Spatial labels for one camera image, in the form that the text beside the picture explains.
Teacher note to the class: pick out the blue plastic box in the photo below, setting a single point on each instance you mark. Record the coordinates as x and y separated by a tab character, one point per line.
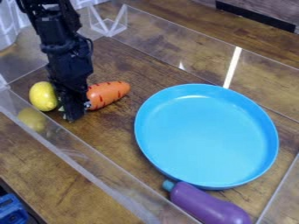
12	212

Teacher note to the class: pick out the orange toy carrot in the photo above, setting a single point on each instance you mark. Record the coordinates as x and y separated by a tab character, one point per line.
101	93

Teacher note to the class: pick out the yellow toy lemon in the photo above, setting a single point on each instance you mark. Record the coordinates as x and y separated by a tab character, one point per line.
42	97

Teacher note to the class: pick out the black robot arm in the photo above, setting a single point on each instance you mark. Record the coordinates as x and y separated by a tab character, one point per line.
56	22

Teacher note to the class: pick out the purple toy eggplant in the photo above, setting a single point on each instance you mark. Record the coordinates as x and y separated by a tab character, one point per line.
208	209

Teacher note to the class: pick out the blue round plate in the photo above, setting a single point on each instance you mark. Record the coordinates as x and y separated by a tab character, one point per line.
205	135

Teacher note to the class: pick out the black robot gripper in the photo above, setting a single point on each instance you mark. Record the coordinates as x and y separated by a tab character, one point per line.
69	67

